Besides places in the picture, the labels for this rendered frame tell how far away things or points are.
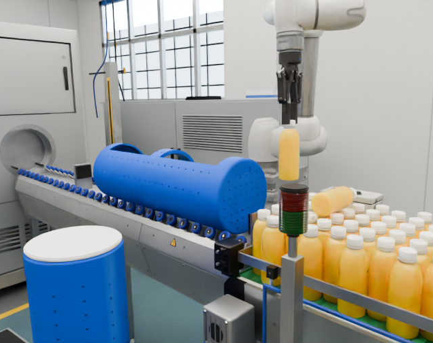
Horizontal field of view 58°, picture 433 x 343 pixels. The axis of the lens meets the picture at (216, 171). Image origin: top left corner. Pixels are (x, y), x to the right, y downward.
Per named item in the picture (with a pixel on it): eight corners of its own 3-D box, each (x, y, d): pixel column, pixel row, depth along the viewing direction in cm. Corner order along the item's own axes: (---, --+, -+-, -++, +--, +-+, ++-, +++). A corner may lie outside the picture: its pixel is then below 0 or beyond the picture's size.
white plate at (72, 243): (124, 222, 132) (124, 226, 133) (39, 228, 128) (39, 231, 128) (117, 254, 105) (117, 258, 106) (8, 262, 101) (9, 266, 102)
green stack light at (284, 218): (289, 223, 90) (289, 203, 89) (313, 229, 85) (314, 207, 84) (272, 230, 85) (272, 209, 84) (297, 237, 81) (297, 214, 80)
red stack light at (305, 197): (289, 202, 89) (289, 186, 88) (314, 207, 84) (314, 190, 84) (272, 208, 84) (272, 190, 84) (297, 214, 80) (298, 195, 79)
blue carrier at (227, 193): (143, 188, 217) (137, 138, 210) (269, 221, 156) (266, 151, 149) (97, 203, 197) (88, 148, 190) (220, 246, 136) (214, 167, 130)
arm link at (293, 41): (270, 34, 127) (270, 53, 128) (295, 30, 121) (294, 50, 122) (285, 37, 134) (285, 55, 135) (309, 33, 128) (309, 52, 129)
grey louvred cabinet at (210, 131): (145, 218, 486) (139, 101, 459) (304, 258, 356) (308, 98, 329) (109, 230, 444) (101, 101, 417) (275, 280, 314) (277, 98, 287)
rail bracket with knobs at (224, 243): (232, 264, 131) (231, 235, 129) (248, 270, 126) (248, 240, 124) (211, 273, 124) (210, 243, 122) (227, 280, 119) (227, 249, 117)
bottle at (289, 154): (295, 181, 130) (296, 125, 127) (275, 179, 134) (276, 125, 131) (301, 177, 136) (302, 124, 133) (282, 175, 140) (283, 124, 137)
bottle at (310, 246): (314, 304, 104) (316, 238, 101) (291, 296, 109) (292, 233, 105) (326, 294, 109) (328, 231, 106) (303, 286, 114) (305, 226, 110)
